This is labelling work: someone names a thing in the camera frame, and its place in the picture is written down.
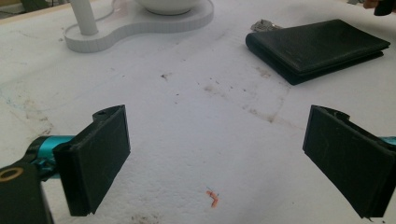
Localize black leather wallet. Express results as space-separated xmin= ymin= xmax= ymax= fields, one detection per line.
xmin=245 ymin=19 xmax=391 ymax=87

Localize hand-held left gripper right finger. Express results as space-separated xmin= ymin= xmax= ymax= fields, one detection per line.
xmin=302 ymin=105 xmax=396 ymax=219

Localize silver keys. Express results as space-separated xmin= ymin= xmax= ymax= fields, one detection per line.
xmin=249 ymin=19 xmax=284 ymax=33

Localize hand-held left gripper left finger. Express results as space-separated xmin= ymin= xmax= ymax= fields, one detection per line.
xmin=51 ymin=104 xmax=132 ymax=217

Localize white stand base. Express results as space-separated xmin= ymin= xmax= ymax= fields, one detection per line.
xmin=63 ymin=0 xmax=216 ymax=54

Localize white bowl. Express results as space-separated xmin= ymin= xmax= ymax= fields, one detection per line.
xmin=134 ymin=0 xmax=204 ymax=17

